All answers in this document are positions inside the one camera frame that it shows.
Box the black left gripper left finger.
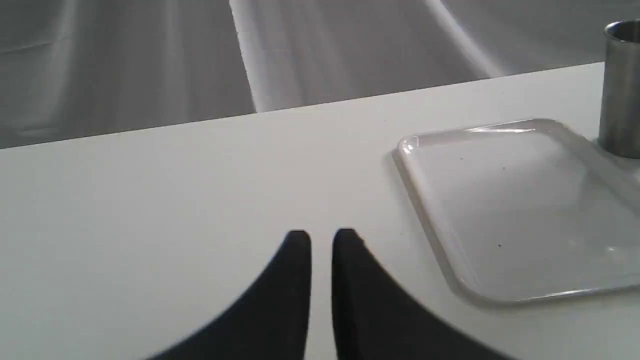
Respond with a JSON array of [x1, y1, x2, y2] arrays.
[[154, 230, 313, 360]]

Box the clear plastic rectangular tray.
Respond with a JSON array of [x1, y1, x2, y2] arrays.
[[396, 118, 640, 305]]

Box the stainless steel cup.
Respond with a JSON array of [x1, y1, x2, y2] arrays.
[[598, 19, 640, 159]]

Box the grey fabric backdrop curtain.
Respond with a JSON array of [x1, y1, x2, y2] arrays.
[[0, 0, 639, 149]]

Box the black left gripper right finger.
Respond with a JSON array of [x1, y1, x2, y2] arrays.
[[331, 228, 505, 360]]

